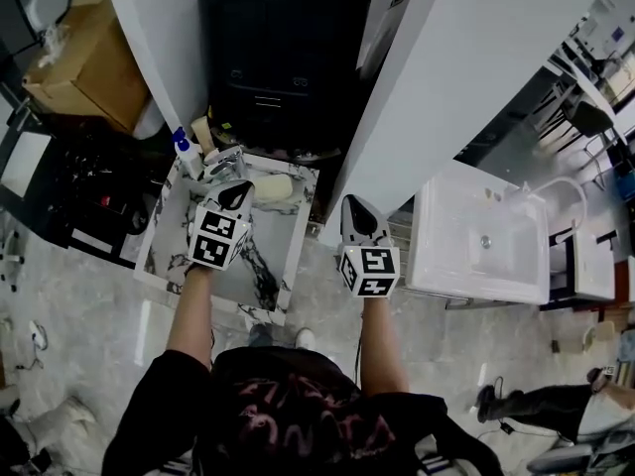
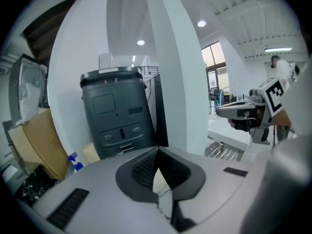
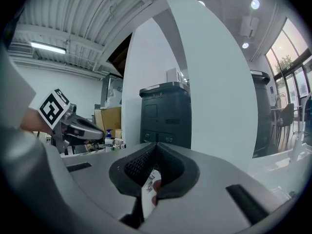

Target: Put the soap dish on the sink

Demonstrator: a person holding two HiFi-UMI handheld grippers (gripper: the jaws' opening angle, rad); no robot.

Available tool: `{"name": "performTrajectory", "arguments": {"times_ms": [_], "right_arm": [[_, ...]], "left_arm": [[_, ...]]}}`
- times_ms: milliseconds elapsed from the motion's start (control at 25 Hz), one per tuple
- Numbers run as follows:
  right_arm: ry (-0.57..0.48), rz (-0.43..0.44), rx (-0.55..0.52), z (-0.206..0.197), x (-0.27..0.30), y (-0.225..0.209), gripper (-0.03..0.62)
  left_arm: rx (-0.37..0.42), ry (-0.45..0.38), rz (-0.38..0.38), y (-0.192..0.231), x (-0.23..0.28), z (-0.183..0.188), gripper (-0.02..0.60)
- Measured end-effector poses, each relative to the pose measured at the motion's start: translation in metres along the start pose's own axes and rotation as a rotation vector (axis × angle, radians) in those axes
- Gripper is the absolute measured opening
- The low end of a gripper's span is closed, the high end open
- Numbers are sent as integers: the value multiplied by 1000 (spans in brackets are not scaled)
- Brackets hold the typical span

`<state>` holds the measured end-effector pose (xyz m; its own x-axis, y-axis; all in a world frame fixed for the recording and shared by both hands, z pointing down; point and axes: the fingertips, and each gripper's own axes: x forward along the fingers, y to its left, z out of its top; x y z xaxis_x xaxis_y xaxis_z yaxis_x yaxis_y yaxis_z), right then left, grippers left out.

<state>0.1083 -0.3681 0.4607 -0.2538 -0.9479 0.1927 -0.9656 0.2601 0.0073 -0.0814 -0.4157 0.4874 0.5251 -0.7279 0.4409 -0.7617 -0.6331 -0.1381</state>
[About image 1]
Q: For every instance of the small white sink basin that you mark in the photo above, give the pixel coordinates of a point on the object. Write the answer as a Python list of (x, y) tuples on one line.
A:
[(593, 266)]

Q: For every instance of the white curved faucet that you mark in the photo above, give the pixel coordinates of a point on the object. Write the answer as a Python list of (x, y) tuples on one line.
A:
[(584, 206)]

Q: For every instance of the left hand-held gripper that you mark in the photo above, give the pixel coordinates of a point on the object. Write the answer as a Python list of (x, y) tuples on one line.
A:
[(213, 226)]

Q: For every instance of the white bucket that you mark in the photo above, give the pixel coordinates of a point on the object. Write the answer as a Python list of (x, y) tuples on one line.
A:
[(149, 124)]

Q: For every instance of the person's white shoe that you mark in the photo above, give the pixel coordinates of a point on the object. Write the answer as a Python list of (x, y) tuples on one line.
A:
[(305, 339)]

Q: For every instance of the beige tube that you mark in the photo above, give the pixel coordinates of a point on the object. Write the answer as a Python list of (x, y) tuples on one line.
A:
[(203, 134)]

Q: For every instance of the person's right forearm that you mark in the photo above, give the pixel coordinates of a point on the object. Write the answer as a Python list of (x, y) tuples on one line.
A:
[(382, 345)]

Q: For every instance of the white bottle with blue pump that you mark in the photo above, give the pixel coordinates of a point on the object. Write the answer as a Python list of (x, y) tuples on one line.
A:
[(191, 161)]

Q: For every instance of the person's left forearm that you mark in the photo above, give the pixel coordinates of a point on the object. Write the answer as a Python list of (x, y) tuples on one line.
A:
[(191, 310)]

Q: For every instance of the large black cabinet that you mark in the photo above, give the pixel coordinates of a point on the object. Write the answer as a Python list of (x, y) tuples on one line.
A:
[(278, 42)]

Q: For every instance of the marble sink cabinet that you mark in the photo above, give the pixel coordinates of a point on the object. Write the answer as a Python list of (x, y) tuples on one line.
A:
[(278, 236)]

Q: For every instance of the blue box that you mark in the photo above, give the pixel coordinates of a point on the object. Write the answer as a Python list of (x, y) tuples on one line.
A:
[(626, 186)]

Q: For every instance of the large white sink basin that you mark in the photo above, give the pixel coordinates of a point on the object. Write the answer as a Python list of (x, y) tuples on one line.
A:
[(446, 226)]

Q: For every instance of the white chair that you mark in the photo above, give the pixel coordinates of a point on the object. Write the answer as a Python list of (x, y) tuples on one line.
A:
[(11, 258)]

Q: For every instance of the cardboard box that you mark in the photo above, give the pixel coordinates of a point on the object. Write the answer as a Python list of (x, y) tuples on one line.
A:
[(94, 67)]

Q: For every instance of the person's dark shoe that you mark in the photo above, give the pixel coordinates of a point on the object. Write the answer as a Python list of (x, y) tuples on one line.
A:
[(260, 336)]

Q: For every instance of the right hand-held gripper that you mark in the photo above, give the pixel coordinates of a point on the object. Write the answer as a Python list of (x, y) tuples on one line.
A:
[(379, 261)]

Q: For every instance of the black table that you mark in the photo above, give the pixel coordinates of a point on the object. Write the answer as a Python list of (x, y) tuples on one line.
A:
[(89, 176)]

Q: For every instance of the black chair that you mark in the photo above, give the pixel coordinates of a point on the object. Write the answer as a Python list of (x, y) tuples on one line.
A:
[(590, 119)]

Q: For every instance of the person's black printed shirt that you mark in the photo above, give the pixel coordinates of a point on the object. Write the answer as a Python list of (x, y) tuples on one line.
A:
[(297, 414)]

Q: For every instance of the white power strip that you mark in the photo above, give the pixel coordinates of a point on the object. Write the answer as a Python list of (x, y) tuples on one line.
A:
[(36, 332)]

